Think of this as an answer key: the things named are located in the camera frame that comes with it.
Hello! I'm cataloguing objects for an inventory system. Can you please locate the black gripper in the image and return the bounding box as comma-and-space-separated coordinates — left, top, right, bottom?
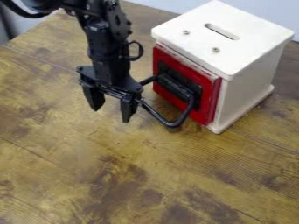
77, 38, 145, 123

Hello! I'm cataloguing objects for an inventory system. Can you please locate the black metal drawer handle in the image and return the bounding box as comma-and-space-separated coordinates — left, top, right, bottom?
141, 62, 203, 128

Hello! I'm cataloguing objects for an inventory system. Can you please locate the red drawer front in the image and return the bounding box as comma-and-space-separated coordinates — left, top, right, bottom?
154, 44, 222, 126

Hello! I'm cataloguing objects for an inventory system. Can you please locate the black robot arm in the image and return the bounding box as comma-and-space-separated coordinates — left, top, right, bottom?
0, 0, 143, 123

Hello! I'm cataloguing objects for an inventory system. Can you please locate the white wooden box cabinet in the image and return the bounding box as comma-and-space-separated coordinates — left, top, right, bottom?
153, 0, 295, 134

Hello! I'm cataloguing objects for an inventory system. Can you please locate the black cable loop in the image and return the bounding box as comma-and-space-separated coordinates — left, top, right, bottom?
125, 39, 146, 62

